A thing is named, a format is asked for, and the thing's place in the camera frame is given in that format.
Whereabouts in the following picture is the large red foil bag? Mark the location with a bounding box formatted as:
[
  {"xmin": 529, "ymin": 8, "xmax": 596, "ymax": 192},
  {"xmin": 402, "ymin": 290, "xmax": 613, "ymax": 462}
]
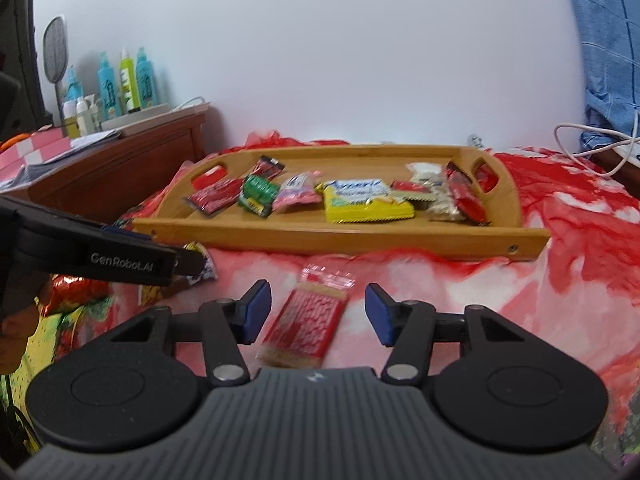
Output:
[{"xmin": 39, "ymin": 274, "xmax": 112, "ymax": 317}]

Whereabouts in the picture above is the clear nut bar packet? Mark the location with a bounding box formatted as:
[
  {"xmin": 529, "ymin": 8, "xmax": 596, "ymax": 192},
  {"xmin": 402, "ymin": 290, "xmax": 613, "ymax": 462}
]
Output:
[{"xmin": 425, "ymin": 182, "xmax": 464, "ymax": 222}]

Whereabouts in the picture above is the green spray bottle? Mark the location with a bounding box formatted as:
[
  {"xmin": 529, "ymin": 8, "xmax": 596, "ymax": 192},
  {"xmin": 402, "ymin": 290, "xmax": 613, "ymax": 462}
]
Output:
[{"xmin": 118, "ymin": 48, "xmax": 142, "ymax": 114}]

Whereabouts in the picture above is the yellow snack packet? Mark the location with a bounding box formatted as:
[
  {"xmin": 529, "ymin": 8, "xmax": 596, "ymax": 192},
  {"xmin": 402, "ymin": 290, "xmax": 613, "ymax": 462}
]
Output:
[{"xmin": 321, "ymin": 177, "xmax": 417, "ymax": 224}]

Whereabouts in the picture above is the wooden tray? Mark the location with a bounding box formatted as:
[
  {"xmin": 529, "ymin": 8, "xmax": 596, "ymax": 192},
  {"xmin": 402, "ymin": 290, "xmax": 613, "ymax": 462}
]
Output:
[{"xmin": 130, "ymin": 143, "xmax": 552, "ymax": 263}]

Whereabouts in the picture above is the blue checked cloth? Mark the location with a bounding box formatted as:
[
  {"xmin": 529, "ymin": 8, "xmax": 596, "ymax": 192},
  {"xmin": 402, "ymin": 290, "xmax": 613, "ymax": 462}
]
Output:
[{"xmin": 559, "ymin": 0, "xmax": 640, "ymax": 157}]

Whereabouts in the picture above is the dark monitor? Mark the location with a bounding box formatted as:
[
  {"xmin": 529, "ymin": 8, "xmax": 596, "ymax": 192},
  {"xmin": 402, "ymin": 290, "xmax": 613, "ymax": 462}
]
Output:
[{"xmin": 0, "ymin": 0, "xmax": 55, "ymax": 137}]

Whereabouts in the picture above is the blue capped bottle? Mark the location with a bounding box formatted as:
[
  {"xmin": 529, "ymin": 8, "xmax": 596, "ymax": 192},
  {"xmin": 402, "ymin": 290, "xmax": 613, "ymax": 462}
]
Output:
[{"xmin": 62, "ymin": 65, "xmax": 84, "ymax": 139}]

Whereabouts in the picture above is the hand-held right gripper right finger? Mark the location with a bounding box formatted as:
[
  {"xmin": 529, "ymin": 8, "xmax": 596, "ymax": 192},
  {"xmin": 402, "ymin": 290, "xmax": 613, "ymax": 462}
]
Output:
[{"xmin": 364, "ymin": 282, "xmax": 527, "ymax": 383}]

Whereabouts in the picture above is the red snack packet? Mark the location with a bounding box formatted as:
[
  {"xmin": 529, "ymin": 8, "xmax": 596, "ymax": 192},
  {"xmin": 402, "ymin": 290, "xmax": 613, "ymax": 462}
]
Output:
[{"xmin": 444, "ymin": 160, "xmax": 489, "ymax": 227}]

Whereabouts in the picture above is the red stick packet black end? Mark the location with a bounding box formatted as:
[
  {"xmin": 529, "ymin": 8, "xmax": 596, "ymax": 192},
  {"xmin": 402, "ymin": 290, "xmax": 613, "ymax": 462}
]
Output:
[{"xmin": 244, "ymin": 155, "xmax": 287, "ymax": 182}]

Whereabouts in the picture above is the red printed blanket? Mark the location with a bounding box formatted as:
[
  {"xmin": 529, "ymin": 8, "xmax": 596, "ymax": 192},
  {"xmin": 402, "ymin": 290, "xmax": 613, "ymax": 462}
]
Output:
[{"xmin": 0, "ymin": 129, "xmax": 640, "ymax": 480}]

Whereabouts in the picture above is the electric fly swatter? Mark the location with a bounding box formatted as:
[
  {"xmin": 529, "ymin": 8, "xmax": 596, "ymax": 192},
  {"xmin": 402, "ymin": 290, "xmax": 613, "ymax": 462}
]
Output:
[{"xmin": 42, "ymin": 14, "xmax": 69, "ymax": 107}]

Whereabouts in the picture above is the clear red wafer packet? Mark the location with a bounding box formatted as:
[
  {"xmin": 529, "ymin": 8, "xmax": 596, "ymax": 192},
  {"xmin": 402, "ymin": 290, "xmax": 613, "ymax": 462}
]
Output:
[{"xmin": 256, "ymin": 264, "xmax": 355, "ymax": 370}]

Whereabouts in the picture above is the thick white cable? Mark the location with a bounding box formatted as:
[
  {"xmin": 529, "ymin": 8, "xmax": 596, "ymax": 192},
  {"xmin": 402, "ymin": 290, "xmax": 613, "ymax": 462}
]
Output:
[{"xmin": 553, "ymin": 114, "xmax": 640, "ymax": 177}]

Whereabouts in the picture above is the pink snack packet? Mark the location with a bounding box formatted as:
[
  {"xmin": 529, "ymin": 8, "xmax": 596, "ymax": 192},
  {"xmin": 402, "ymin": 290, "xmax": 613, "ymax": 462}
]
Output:
[{"xmin": 271, "ymin": 170, "xmax": 324, "ymax": 212}]

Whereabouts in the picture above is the dark wooden nightstand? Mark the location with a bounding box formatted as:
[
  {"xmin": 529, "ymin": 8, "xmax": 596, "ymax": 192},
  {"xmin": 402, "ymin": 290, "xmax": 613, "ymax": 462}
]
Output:
[{"xmin": 589, "ymin": 139, "xmax": 640, "ymax": 188}]

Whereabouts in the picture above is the thin white cable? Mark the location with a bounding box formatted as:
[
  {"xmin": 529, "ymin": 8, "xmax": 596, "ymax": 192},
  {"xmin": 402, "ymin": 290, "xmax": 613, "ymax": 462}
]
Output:
[{"xmin": 171, "ymin": 94, "xmax": 210, "ymax": 112}]

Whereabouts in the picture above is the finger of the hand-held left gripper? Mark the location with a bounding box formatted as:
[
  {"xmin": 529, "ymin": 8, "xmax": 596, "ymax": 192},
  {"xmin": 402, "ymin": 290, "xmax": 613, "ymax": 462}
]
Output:
[{"xmin": 172, "ymin": 246, "xmax": 207, "ymax": 279}]

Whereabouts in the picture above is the person's left hand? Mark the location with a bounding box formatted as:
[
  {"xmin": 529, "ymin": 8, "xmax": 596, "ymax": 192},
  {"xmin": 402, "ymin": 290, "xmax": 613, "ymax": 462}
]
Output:
[{"xmin": 0, "ymin": 302, "xmax": 41, "ymax": 377}]

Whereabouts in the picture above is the brown peanut packet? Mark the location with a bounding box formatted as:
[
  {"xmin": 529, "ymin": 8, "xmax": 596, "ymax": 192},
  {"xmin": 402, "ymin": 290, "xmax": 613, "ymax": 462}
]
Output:
[{"xmin": 184, "ymin": 241, "xmax": 221, "ymax": 287}]

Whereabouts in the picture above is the pink checkered box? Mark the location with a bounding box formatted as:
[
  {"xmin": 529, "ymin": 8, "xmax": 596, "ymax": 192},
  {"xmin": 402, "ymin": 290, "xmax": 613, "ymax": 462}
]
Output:
[{"xmin": 0, "ymin": 129, "xmax": 87, "ymax": 187}]

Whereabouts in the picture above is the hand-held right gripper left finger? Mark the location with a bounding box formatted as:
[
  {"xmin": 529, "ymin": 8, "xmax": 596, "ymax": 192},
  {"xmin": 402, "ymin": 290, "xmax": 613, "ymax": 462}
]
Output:
[{"xmin": 109, "ymin": 281, "xmax": 273, "ymax": 388}]

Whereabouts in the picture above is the small red gold packet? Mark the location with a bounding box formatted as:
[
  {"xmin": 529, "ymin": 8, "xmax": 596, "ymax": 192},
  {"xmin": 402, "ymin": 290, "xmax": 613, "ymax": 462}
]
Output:
[{"xmin": 389, "ymin": 179, "xmax": 437, "ymax": 202}]

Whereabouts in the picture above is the green snack packet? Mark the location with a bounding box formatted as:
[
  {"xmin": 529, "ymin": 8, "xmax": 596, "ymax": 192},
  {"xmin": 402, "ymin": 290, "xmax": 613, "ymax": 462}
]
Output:
[{"xmin": 237, "ymin": 174, "xmax": 281, "ymax": 219}]

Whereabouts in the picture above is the brown wooden cabinet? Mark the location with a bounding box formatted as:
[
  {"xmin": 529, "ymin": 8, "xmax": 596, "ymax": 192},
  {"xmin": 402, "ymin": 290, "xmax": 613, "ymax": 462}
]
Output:
[{"xmin": 0, "ymin": 109, "xmax": 209, "ymax": 233}]

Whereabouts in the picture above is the white snack packet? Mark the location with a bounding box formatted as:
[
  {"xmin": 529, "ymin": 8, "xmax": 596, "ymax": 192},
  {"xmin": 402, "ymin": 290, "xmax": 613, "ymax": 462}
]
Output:
[{"xmin": 406, "ymin": 161, "xmax": 447, "ymax": 187}]

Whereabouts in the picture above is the white flat tray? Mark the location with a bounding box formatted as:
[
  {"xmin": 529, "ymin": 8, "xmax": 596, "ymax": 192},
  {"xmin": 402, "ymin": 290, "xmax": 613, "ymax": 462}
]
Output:
[{"xmin": 100, "ymin": 103, "xmax": 172, "ymax": 134}]

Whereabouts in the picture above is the stack of papers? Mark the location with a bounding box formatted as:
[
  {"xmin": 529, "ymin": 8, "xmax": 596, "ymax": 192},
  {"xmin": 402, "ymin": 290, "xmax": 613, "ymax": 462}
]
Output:
[{"xmin": 10, "ymin": 129, "xmax": 124, "ymax": 187}]

